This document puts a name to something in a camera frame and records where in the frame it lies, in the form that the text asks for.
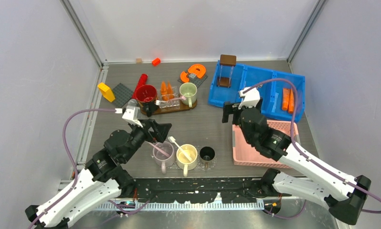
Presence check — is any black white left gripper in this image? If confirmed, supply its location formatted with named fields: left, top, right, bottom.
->
left=122, top=118, right=171, bottom=162

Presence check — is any lilac translucent mug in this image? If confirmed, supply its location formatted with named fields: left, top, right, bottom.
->
left=152, top=141, right=176, bottom=175

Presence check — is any clear glass toothbrush holder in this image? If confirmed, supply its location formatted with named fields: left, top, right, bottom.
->
left=157, top=85, right=181, bottom=111

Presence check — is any cream yellow mug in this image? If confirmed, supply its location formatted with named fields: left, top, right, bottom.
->
left=176, top=144, right=199, bottom=177

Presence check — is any light green mug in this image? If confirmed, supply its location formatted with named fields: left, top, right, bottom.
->
left=179, top=83, right=198, bottom=108

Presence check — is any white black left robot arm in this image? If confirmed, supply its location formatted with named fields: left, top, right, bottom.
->
left=25, top=106, right=172, bottom=229

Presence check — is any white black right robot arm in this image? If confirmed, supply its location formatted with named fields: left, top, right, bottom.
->
left=222, top=87, right=371, bottom=225

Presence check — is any brown oval wooden tray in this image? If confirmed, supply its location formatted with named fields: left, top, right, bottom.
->
left=152, top=101, right=197, bottom=115

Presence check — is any blue plastic organizer bin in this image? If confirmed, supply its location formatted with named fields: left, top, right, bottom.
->
left=208, top=64, right=306, bottom=123

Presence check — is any clear holder with brown lid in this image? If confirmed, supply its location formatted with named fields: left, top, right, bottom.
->
left=217, top=54, right=237, bottom=88

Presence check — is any grey baseplate with orange track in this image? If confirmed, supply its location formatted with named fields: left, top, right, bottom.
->
left=178, top=63, right=207, bottom=87

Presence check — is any pink plastic basket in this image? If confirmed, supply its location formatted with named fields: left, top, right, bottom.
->
left=232, top=120, right=300, bottom=169

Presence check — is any dark grey studded baseplate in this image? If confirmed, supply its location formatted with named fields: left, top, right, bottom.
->
left=112, top=83, right=134, bottom=108

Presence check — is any red glitter toy microphone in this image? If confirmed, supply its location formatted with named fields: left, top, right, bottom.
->
left=127, top=73, right=148, bottom=105

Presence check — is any yellow toy block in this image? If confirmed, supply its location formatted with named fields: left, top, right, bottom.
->
left=97, top=83, right=116, bottom=102

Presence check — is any small red block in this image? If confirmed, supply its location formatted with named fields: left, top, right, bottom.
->
left=151, top=58, right=161, bottom=66

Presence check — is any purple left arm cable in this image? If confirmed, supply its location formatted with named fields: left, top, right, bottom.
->
left=27, top=108, right=123, bottom=229

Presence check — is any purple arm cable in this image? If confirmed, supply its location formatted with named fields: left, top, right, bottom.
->
left=27, top=108, right=123, bottom=229
left=241, top=78, right=381, bottom=220

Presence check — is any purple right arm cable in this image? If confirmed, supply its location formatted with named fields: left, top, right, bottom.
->
left=241, top=78, right=381, bottom=220

